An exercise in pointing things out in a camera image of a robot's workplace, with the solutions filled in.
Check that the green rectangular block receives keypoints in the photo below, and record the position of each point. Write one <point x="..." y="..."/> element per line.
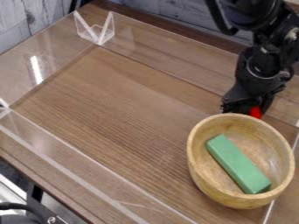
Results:
<point x="251" y="180"/>

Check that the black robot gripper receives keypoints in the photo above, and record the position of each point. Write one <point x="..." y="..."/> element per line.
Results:
<point x="260" y="77"/>

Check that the red plush strawberry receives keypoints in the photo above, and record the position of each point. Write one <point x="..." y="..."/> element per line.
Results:
<point x="255" y="112"/>

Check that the wooden bowl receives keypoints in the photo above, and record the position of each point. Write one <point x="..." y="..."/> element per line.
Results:
<point x="264" y="141"/>

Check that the clear acrylic table enclosure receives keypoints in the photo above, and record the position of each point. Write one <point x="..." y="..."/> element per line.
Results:
<point x="103" y="93"/>

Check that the black metal table frame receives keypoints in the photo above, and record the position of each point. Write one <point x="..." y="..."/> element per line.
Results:
<point x="53" y="212"/>

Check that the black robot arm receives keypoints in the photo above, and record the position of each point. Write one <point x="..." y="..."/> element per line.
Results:
<point x="268" y="18"/>

